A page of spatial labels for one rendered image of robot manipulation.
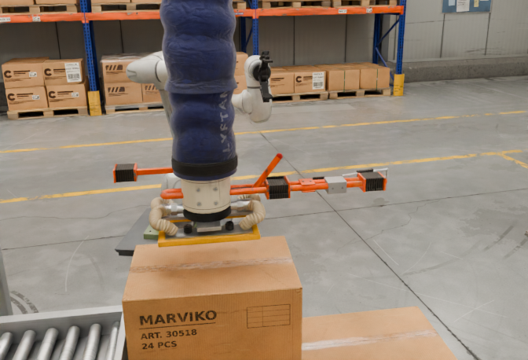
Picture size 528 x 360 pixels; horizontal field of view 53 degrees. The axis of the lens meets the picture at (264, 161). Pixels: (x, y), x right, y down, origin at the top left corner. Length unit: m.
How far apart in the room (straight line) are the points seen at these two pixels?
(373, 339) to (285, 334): 0.50
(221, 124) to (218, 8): 0.36
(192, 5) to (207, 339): 1.10
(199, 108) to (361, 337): 1.18
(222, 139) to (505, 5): 11.48
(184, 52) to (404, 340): 1.43
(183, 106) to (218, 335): 0.79
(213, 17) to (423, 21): 10.33
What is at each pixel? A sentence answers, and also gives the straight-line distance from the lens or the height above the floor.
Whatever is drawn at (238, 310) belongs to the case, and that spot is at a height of 0.87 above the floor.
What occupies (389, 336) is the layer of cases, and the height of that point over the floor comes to 0.54.
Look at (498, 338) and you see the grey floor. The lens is 3.42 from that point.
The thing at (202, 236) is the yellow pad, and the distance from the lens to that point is 1.77.
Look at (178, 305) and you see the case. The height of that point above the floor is 0.91.
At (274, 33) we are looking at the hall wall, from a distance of 10.58.
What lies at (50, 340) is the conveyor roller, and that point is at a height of 0.55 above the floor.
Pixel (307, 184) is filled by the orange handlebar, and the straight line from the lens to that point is 1.86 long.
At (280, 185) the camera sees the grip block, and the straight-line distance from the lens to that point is 1.82.
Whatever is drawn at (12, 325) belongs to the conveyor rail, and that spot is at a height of 0.58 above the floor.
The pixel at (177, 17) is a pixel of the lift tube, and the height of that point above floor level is 1.83.
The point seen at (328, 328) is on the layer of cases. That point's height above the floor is 0.54.
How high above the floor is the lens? 1.90
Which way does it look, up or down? 18 degrees down
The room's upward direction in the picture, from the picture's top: 1 degrees counter-clockwise
